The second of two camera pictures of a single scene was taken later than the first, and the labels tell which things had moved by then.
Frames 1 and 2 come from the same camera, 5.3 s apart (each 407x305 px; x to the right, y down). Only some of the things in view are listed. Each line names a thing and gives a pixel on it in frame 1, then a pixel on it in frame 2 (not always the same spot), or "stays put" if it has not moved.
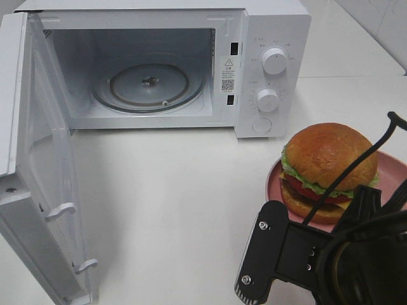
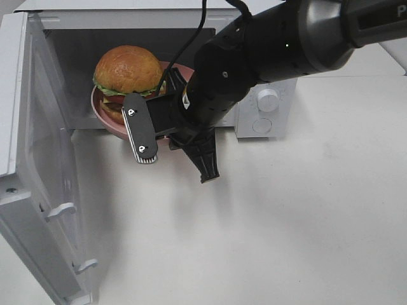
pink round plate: [392, 174] to [120, 129]
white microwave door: [38, 189] stays put
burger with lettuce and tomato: [313, 158] to [123, 70]
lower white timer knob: [268, 100] stays put
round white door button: [262, 125] stays put
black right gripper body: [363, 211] to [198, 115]
